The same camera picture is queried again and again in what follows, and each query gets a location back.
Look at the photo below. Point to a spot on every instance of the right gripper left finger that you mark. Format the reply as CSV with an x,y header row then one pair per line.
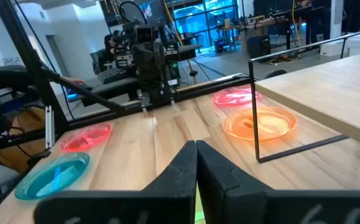
x,y
136,205

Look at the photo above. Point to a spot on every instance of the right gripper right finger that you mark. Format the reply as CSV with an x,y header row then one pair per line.
x,y
260,205

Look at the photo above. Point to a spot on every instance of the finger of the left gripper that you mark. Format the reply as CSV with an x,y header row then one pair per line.
x,y
158,91
146,92

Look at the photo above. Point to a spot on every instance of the pink translucent plastic plate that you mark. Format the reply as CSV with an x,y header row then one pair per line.
x,y
86,137
234,97

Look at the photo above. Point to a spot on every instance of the orange translucent plastic plate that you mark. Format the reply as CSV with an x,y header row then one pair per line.
x,y
273,124

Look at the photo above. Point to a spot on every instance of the teal translucent plastic plate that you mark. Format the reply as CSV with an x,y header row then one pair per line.
x,y
52,175

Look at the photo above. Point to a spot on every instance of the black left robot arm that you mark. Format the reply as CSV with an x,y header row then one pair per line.
x,y
123,56

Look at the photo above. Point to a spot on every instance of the black keyboard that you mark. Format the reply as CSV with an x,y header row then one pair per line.
x,y
112,74

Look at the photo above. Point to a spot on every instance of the person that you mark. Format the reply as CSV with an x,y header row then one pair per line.
x,y
108,46

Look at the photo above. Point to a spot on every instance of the grey office chair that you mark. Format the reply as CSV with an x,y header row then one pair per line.
x,y
96,62

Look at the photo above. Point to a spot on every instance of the person's hand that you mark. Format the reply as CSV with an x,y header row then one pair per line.
x,y
74,81

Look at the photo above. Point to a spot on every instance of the black computer tower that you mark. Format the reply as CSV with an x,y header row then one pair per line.
x,y
223,45

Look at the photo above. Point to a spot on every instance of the silver aluminium extrusion piece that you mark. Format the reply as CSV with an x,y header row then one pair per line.
x,y
48,127

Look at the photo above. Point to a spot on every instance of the black equipment case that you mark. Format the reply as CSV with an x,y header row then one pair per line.
x,y
259,46

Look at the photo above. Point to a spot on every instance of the black stool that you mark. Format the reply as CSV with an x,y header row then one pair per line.
x,y
276,73

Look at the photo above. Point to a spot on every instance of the brown cardboard box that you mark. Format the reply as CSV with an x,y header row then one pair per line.
x,y
21,149

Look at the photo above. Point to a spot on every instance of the cluttered work table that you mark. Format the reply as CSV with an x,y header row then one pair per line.
x,y
273,21

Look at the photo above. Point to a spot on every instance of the black Trossen-labelled device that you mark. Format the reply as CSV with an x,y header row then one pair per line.
x,y
2,99

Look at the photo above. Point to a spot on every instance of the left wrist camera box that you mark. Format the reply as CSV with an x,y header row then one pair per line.
x,y
144,34

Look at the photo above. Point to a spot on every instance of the black metal table frame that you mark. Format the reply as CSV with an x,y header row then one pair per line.
x,y
27,59

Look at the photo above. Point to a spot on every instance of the wooden shelf with black frame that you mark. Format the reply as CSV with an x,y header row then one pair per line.
x,y
338,87

